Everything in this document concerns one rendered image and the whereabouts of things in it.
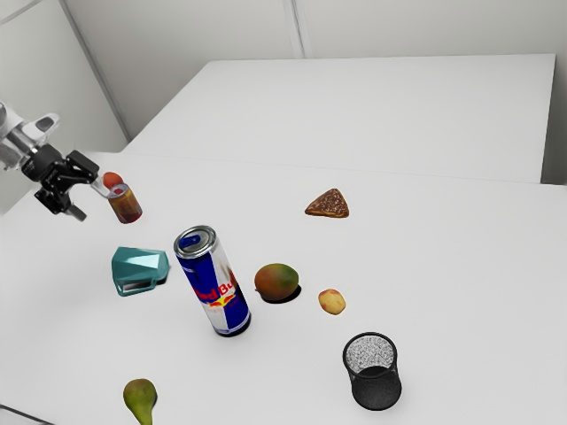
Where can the small red-orange fruit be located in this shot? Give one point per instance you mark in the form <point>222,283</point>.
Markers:
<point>111,179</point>

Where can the brown jar with red lid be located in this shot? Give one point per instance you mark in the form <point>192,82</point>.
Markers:
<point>125,204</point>

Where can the blue and silver drink can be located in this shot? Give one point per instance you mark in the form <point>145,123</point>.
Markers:
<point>212,283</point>

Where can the brown triangular pastry slice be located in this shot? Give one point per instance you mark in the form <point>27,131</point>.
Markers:
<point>328,204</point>

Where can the teal faceted mug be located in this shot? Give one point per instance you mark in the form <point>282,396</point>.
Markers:
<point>139,269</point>

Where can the red-green mango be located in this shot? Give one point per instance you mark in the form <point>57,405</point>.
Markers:
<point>276,281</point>

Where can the small yellow-red peach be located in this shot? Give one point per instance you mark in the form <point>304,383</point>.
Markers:
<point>331,301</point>

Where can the green pear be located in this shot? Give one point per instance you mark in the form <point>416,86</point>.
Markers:
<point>141,399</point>

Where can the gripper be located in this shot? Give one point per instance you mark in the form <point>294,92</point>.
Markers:
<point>46,170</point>

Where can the black mesh pen holder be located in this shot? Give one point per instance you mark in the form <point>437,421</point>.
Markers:
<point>373,372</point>

